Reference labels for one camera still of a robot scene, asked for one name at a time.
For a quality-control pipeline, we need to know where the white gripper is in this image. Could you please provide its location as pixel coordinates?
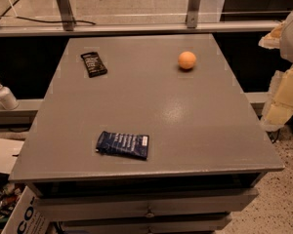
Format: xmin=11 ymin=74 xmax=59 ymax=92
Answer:
xmin=258 ymin=11 xmax=293 ymax=132

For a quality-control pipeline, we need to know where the black snack bar wrapper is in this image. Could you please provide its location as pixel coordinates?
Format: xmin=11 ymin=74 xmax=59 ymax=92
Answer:
xmin=81 ymin=52 xmax=107 ymax=78

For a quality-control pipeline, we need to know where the orange fruit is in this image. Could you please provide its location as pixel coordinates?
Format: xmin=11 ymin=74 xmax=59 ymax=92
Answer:
xmin=178 ymin=52 xmax=196 ymax=70

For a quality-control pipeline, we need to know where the black floor cable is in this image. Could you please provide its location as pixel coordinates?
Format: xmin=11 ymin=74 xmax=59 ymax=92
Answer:
xmin=0 ymin=0 xmax=97 ymax=26

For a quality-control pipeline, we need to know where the grey drawer cabinet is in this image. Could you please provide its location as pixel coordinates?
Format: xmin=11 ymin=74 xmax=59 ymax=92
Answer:
xmin=11 ymin=34 xmax=283 ymax=234

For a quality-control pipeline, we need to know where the white cardboard box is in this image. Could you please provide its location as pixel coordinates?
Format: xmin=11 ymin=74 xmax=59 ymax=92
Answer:
xmin=1 ymin=187 xmax=50 ymax=234

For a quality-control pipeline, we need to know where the metal railing frame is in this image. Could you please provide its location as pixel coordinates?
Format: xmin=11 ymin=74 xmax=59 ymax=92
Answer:
xmin=0 ymin=0 xmax=293 ymax=37

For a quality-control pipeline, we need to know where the white pump lotion bottle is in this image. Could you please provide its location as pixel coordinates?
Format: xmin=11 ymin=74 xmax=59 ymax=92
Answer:
xmin=0 ymin=83 xmax=19 ymax=110

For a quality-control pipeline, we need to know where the blue rxbar blueberry wrapper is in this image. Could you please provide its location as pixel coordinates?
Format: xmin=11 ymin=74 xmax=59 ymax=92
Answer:
xmin=96 ymin=131 xmax=149 ymax=160

